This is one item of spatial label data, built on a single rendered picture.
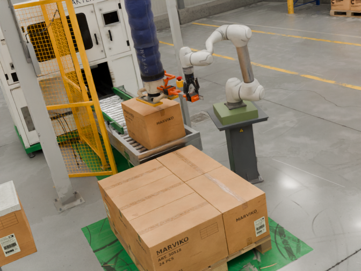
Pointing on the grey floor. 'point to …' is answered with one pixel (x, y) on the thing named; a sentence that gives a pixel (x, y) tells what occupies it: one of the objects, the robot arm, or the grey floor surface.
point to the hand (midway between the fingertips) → (192, 96)
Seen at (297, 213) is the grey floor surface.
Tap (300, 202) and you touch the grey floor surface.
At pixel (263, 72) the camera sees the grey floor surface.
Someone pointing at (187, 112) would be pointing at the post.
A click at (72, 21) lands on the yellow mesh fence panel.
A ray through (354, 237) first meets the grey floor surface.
